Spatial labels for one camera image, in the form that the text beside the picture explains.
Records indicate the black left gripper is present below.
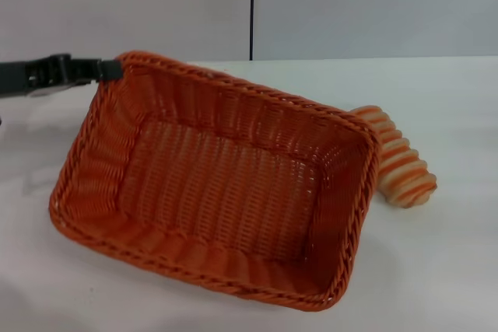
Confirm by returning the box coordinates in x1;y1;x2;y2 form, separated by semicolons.
0;53;123;98

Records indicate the orange woven plastic basket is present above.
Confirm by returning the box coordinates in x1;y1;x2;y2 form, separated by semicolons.
48;50;381;304

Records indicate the orange cream striped bread loaf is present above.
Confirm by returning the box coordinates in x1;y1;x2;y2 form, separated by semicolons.
352;104;439;208

